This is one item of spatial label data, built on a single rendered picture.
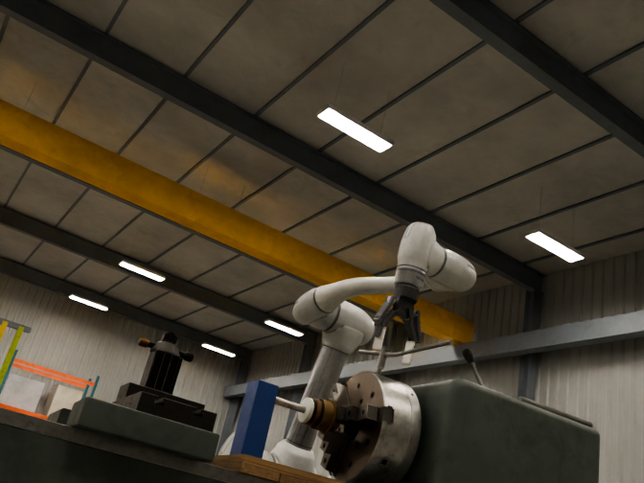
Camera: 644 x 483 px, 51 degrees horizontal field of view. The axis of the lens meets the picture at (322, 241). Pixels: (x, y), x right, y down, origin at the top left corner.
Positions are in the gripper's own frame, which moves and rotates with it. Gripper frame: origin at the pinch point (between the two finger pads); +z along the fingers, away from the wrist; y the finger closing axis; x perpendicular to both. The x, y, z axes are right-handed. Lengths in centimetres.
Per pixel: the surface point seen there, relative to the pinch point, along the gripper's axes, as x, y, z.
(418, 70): 505, 466, -561
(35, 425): 9, -88, 43
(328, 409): 4.0, -15.5, 20.9
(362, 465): -5.4, -7.3, 32.4
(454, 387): -19.1, 6.6, 6.4
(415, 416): -12.1, 1.4, 16.5
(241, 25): 674, 249, -550
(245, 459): -4, -45, 39
